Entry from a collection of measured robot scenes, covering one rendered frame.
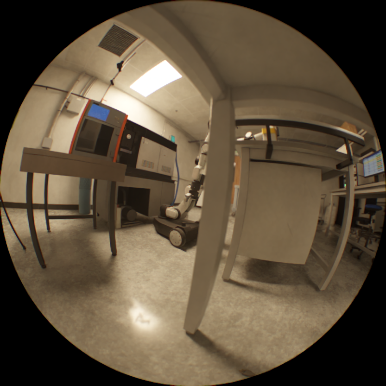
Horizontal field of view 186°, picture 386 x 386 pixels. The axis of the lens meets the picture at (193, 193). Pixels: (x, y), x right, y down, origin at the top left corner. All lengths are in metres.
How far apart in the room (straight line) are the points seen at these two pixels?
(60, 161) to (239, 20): 0.83
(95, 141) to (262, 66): 0.90
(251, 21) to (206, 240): 0.44
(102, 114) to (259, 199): 1.19
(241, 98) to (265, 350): 0.87
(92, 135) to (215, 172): 0.82
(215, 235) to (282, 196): 0.60
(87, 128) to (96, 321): 1.04
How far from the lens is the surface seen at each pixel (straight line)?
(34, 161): 0.81
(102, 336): 0.65
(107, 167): 0.81
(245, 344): 0.66
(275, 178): 0.78
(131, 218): 1.81
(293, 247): 0.87
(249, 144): 0.70
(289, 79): 0.37
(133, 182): 1.60
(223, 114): 0.29
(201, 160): 1.07
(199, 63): 0.26
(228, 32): 0.30
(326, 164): 0.86
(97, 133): 0.92
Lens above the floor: 0.58
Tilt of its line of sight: 1 degrees down
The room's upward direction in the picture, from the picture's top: 6 degrees clockwise
